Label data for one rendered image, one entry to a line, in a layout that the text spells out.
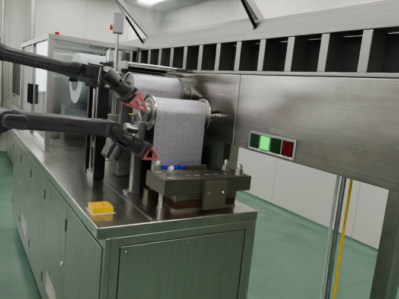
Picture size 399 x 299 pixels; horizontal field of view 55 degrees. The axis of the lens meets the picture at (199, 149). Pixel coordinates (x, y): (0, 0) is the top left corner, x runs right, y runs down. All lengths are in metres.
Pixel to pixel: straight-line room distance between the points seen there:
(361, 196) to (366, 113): 2.90
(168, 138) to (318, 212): 3.05
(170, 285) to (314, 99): 0.83
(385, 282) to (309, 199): 3.13
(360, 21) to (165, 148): 0.84
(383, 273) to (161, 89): 1.16
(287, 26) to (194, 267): 0.94
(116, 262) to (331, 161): 0.77
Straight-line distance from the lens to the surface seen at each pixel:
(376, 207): 3.98
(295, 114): 1.37
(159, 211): 1.44
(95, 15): 7.31
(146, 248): 1.36
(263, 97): 1.49
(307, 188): 4.48
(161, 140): 1.55
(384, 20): 1.22
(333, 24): 1.32
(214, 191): 1.47
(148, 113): 1.54
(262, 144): 1.47
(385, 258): 1.39
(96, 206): 1.39
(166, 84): 1.82
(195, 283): 1.53
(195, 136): 1.63
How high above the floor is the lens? 1.36
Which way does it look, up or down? 9 degrees down
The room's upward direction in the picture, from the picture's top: 6 degrees clockwise
